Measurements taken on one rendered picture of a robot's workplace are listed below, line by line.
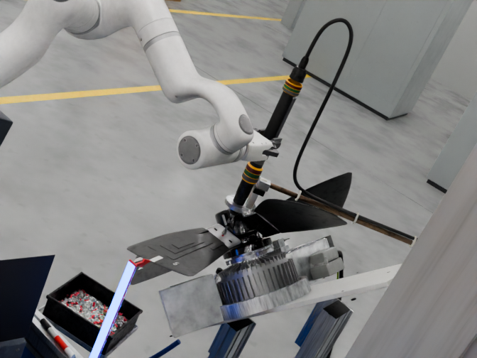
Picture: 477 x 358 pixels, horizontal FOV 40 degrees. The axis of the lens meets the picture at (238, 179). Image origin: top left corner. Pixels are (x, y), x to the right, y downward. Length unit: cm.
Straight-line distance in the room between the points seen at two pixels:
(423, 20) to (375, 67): 84
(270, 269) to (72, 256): 195
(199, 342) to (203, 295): 157
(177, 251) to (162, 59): 49
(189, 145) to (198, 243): 38
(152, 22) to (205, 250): 59
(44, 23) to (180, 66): 31
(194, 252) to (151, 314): 175
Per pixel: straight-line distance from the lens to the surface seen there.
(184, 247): 169
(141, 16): 153
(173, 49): 149
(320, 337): 182
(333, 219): 164
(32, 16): 155
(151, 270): 193
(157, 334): 331
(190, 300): 181
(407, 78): 890
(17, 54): 157
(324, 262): 202
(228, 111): 140
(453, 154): 724
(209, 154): 140
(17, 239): 360
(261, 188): 171
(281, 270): 179
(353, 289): 163
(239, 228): 182
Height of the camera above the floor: 203
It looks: 23 degrees down
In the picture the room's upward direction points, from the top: 25 degrees clockwise
